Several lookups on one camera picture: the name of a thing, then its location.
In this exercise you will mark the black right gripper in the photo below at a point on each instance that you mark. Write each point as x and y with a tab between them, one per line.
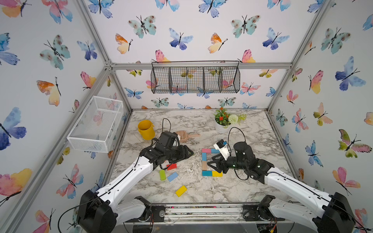
219	166

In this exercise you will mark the white flower pot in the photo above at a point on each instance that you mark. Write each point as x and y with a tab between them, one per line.
222	129

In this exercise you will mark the light blue building block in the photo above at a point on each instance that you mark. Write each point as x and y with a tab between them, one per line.
204	156

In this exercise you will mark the light green building block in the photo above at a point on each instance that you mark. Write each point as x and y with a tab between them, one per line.
162	175

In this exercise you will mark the yellow cup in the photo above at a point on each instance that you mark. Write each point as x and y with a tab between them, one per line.
146	130

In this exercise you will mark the white mesh wall basket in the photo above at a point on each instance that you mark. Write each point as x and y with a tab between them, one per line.
95	128

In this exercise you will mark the natural wood building block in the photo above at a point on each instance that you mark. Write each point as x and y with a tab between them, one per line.
204	165

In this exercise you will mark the artificial green flower plant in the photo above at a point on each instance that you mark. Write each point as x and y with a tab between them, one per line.
225	119

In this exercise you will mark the teal building block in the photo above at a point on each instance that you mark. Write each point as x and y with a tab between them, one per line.
207	173

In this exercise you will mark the sky blue short block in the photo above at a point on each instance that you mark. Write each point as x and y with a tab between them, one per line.
215	151

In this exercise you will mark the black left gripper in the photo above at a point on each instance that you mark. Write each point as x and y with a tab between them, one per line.
183	154

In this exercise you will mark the black wire wall basket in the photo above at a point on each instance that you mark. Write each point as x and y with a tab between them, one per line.
193	77

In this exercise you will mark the small yellow building block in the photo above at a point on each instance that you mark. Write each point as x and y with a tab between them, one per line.
217	174

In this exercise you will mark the beige plastic slotted scoop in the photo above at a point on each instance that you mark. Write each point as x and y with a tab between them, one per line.
184	136

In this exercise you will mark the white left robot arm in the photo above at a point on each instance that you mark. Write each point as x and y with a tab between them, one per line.
101	211

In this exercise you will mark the yellow long building block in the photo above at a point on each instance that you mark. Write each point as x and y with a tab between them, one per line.
181	191

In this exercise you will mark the pale blue building block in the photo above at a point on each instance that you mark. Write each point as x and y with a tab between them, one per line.
172	177

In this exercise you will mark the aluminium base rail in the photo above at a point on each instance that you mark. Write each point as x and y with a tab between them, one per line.
204	213

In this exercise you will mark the red building block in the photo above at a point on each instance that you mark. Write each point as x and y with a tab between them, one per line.
171	167

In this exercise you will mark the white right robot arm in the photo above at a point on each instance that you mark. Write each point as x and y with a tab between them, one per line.
315	209

